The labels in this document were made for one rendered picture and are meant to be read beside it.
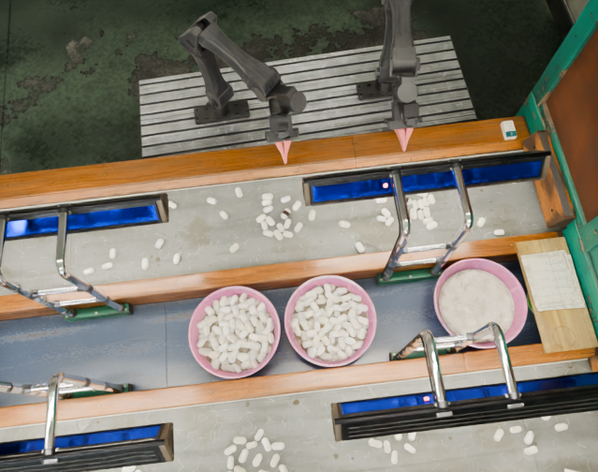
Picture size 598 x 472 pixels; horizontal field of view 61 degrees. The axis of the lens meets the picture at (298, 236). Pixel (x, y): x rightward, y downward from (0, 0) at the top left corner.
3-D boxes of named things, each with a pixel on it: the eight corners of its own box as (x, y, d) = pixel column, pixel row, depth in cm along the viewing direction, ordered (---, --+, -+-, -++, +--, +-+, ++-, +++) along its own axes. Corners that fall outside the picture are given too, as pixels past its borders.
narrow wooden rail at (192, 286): (-8, 306, 163) (-31, 299, 153) (546, 242, 165) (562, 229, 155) (-10, 323, 161) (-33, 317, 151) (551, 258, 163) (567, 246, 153)
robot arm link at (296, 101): (313, 98, 146) (291, 64, 139) (295, 119, 143) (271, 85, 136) (290, 98, 154) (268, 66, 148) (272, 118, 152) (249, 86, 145)
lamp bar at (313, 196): (301, 180, 133) (300, 167, 126) (535, 153, 134) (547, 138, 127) (304, 207, 130) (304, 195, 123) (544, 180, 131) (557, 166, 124)
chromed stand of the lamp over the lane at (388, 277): (367, 230, 166) (385, 164, 125) (428, 223, 167) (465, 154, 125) (377, 286, 160) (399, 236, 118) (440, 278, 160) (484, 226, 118)
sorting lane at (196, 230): (-11, 213, 168) (-16, 211, 166) (530, 152, 170) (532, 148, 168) (-22, 302, 157) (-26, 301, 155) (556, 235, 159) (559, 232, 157)
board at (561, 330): (514, 243, 154) (515, 242, 153) (562, 237, 154) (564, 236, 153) (545, 353, 142) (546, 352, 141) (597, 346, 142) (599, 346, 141)
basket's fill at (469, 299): (428, 277, 159) (431, 272, 154) (499, 269, 160) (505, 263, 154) (443, 349, 151) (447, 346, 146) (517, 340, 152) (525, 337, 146)
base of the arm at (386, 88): (416, 79, 178) (412, 63, 180) (360, 87, 178) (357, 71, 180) (413, 93, 185) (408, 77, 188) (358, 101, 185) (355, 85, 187)
